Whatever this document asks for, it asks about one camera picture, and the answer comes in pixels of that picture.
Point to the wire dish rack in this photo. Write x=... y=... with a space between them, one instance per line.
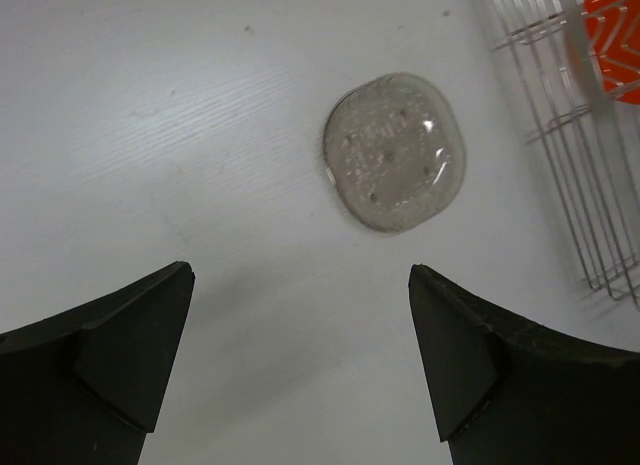
x=586 y=143

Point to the orange plate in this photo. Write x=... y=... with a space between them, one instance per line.
x=613 y=30

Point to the clear glass plate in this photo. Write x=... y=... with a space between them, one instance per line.
x=394 y=152

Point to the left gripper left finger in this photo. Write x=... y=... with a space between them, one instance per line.
x=86 y=386

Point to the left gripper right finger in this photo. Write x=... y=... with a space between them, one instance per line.
x=507 y=390

